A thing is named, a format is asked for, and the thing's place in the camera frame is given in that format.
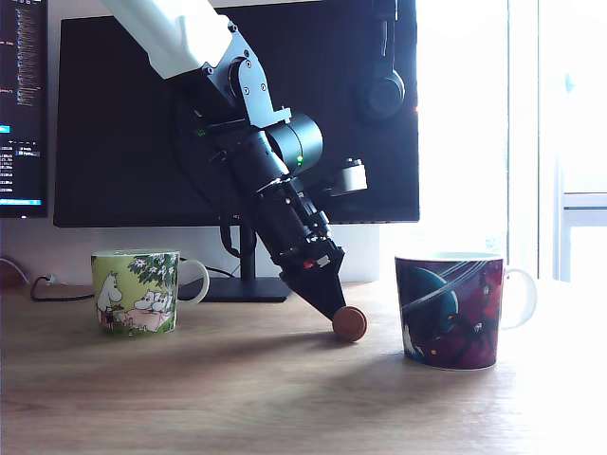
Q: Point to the brown coffee capsule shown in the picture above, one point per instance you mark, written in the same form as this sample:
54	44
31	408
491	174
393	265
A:
351	324

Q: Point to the black monitor stand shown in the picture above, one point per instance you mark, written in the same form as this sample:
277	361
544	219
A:
227	289

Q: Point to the dark red print mug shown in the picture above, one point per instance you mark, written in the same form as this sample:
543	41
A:
450	308

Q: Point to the black headphones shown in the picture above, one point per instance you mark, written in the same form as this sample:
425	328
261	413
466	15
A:
384	95

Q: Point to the green cartoon print mug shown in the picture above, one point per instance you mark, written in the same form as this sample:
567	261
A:
133	294

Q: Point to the large black monitor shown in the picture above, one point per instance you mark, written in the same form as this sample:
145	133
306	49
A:
118	142

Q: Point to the monitor showing code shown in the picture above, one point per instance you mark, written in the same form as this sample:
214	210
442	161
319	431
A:
23	71

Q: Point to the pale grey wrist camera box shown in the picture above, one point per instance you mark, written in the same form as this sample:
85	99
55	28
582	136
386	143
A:
351	177

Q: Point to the white window frame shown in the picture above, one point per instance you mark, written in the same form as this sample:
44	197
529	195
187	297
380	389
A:
547	142

